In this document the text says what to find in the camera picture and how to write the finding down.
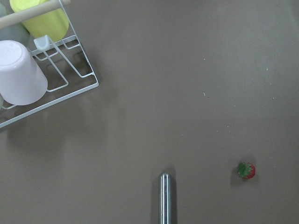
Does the grey plastic cup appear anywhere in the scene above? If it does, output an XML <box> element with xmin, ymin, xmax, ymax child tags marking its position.
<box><xmin>0</xmin><ymin>2</ymin><xmax>30</xmax><ymax>47</ymax></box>

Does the red strawberry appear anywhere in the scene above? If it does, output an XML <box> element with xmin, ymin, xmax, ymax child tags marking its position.
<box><xmin>237</xmin><ymin>161</ymin><xmax>256</xmax><ymax>179</ymax></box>

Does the pink plastic cup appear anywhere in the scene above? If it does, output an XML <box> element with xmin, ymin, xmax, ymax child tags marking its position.
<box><xmin>0</xmin><ymin>40</ymin><xmax>48</xmax><ymax>105</ymax></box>

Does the white wire cup rack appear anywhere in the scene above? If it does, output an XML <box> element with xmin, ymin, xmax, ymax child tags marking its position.
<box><xmin>0</xmin><ymin>6</ymin><xmax>99</xmax><ymax>127</ymax></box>

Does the wooden rack handle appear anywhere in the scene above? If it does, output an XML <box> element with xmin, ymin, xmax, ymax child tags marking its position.
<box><xmin>0</xmin><ymin>0</ymin><xmax>71</xmax><ymax>29</ymax></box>

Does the steel muddler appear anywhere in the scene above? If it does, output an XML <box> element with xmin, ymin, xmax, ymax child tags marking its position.
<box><xmin>159</xmin><ymin>172</ymin><xmax>172</xmax><ymax>224</ymax></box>

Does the yellow plastic cup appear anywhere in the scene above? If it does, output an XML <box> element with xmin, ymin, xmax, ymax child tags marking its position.
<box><xmin>9</xmin><ymin>0</ymin><xmax>69</xmax><ymax>42</ymax></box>

